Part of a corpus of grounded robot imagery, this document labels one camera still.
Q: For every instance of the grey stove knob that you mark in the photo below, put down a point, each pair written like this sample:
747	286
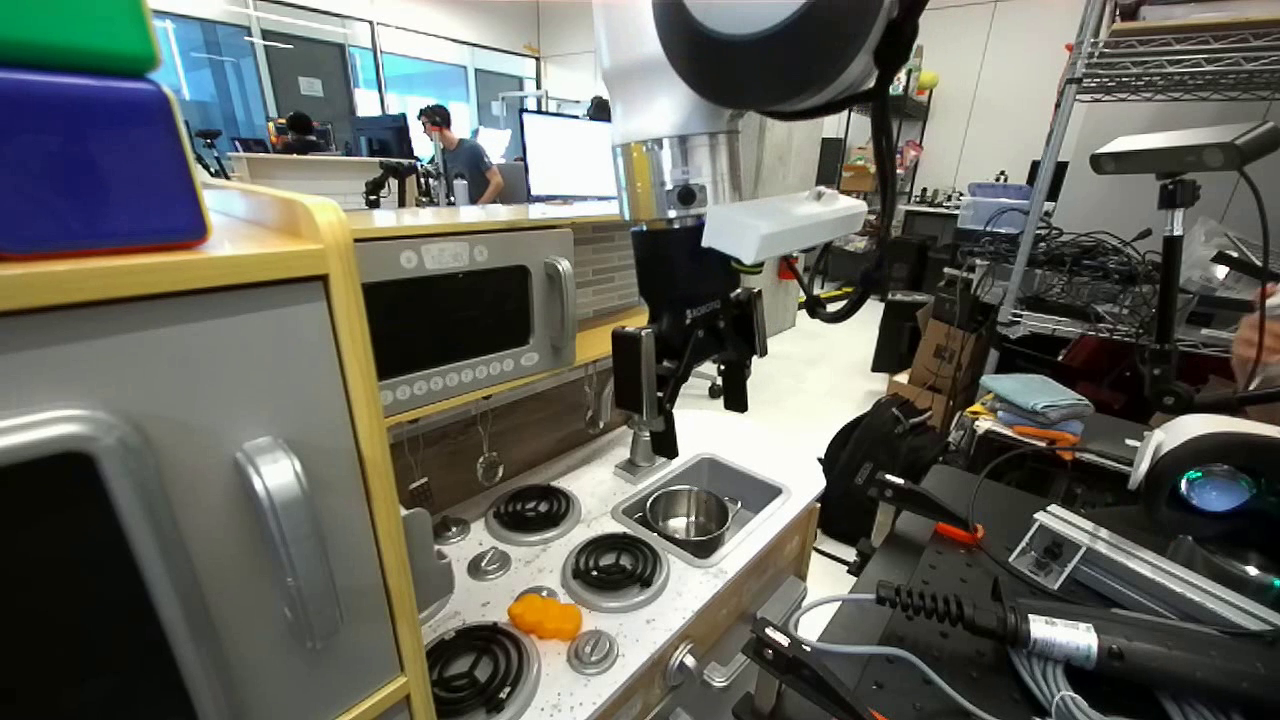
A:
451	529
594	649
488	561

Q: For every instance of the steel bowl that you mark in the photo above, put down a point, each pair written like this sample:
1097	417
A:
689	514

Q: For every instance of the black coil stove burner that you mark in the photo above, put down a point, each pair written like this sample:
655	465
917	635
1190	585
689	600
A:
476	665
614	564
532	510

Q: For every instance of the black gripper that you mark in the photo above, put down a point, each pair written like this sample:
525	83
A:
686	275

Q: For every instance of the green bin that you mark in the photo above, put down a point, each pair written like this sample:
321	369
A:
74	34

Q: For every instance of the wooden toy kitchen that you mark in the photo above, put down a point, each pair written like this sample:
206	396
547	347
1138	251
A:
332	441

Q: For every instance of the grey camera on stand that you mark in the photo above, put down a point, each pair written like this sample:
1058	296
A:
1182	151

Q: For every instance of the brown cardboard box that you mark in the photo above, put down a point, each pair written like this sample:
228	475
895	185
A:
946	356

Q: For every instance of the white and black device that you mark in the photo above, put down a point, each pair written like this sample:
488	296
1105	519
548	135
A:
1207	475

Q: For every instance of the grey toy sink basin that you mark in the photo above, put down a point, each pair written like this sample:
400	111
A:
747	485

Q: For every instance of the grey toy faucet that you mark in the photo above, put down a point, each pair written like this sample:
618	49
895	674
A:
647	446

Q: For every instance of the blue folded cloth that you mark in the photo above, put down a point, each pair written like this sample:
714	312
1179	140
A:
1036	396

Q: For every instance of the grey toy microwave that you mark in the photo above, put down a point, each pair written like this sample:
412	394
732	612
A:
462	321

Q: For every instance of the person in blue shirt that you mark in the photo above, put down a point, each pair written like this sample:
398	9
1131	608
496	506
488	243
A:
462	160

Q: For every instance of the white board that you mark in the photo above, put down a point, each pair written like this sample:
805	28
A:
569	152

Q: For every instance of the blue bin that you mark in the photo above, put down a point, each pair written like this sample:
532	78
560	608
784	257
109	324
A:
86	160

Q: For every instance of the black backpack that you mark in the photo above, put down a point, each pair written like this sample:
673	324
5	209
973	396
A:
867	465

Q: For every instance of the person with dark hair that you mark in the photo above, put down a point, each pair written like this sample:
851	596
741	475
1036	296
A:
298	128

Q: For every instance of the grey door with window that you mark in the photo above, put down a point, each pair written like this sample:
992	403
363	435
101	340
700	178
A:
174	506

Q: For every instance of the orange-brown toy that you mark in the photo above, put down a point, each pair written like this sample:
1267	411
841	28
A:
547	619

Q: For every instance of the aluminium rail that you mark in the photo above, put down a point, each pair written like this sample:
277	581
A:
1134	564

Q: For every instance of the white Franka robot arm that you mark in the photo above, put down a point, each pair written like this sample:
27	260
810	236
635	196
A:
772	44

